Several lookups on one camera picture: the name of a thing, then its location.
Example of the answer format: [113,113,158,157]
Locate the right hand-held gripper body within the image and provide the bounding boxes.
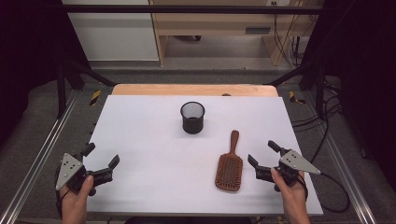
[255,148,322,193]

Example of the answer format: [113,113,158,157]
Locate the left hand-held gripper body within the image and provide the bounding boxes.
[55,152,114,197]

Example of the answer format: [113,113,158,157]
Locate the brown wooden hairbrush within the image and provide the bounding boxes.
[214,130,244,192]

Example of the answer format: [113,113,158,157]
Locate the black mesh cup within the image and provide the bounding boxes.
[179,101,206,135]

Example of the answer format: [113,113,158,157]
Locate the person's left hand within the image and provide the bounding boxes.
[59,175,94,214]

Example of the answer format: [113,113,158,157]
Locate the person's right hand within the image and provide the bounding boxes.
[270,167,309,213]

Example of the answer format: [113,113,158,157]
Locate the yellow black tape marker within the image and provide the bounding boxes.
[89,90,103,107]
[289,91,307,105]

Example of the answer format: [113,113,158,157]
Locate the black curtain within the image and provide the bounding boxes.
[301,0,396,189]
[0,0,92,147]

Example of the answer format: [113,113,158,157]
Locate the white cabinet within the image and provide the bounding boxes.
[61,0,160,63]

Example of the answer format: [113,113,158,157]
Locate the light wooden desk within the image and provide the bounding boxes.
[148,0,325,67]

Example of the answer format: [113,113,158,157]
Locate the aluminium rail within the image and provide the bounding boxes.
[0,90,80,224]
[302,92,378,224]

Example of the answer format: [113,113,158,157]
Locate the left hand-held gripper cable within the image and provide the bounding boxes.
[55,174,71,217]

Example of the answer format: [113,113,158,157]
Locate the hand-held gripper cable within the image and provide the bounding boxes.
[55,174,71,217]
[318,172,351,215]

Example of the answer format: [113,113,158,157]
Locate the black floor cables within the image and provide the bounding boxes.
[290,77,344,164]

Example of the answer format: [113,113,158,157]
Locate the right hand-held gripper cable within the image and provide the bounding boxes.
[318,172,351,215]

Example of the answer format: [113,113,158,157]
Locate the black frame stand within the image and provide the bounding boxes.
[263,59,329,117]
[55,59,118,119]

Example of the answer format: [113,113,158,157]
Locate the hanging wall cables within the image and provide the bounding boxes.
[272,2,314,69]

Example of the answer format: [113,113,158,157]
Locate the black horizontal frame bar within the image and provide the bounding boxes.
[62,4,325,15]

